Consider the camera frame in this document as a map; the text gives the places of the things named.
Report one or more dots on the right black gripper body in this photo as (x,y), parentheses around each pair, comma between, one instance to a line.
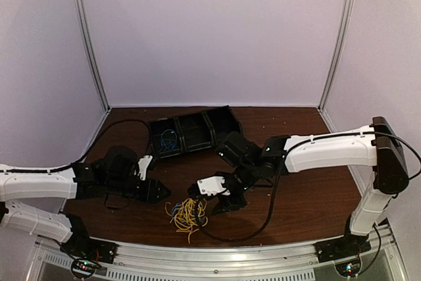
(246,175)

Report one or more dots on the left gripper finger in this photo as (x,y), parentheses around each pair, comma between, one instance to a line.
(155,198)
(156,187)

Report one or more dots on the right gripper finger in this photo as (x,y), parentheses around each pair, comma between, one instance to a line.
(204,199)
(229,203)

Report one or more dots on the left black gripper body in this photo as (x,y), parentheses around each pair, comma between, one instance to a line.
(137,193)

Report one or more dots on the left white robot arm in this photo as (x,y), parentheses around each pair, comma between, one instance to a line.
(120,172)

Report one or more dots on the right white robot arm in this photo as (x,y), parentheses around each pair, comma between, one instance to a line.
(374,145)

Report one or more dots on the black three-compartment bin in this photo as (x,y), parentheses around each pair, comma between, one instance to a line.
(184,134)

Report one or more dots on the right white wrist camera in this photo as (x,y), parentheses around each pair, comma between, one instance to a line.
(211,186)

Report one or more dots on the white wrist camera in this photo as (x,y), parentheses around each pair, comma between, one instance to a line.
(211,186)
(145,163)

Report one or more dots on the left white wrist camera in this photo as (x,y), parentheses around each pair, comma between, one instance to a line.
(145,163)

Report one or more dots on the aluminium front rail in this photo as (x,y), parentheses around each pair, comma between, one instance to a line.
(291,261)

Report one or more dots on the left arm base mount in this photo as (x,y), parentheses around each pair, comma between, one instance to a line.
(89,260)

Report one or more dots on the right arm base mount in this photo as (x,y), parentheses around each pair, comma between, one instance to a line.
(346,257)

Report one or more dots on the left aluminium frame post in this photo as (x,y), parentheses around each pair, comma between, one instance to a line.
(90,54)

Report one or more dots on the aluminium frame post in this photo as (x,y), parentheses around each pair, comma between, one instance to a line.
(346,13)
(90,54)

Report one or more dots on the right aluminium frame post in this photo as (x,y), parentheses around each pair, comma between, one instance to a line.
(346,13)

